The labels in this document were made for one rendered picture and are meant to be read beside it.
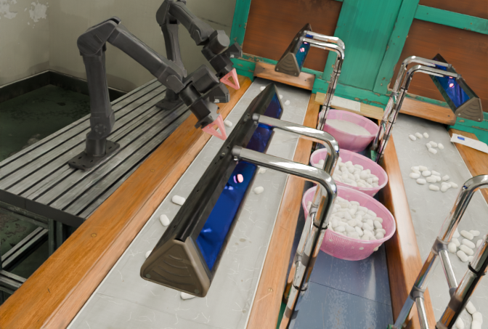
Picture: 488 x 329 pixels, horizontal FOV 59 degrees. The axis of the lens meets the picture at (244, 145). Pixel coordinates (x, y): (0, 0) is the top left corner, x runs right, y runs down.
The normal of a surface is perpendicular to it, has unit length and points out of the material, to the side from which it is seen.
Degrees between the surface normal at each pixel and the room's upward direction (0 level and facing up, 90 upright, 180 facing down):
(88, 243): 0
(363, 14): 90
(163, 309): 0
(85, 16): 90
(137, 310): 0
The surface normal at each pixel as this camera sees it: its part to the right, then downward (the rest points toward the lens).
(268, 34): -0.22, 0.40
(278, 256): 0.18, -0.88
